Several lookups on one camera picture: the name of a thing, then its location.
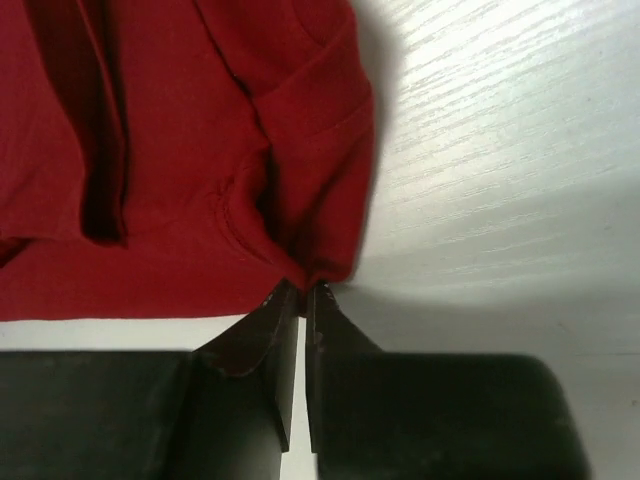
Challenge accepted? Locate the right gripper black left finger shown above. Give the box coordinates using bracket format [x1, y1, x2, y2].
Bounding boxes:
[1, 281, 298, 479]

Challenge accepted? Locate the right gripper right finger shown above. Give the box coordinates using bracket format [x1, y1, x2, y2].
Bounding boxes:
[305, 283, 591, 480]

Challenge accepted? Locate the red t shirt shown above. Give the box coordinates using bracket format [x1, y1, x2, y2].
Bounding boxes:
[1, 1, 375, 321]

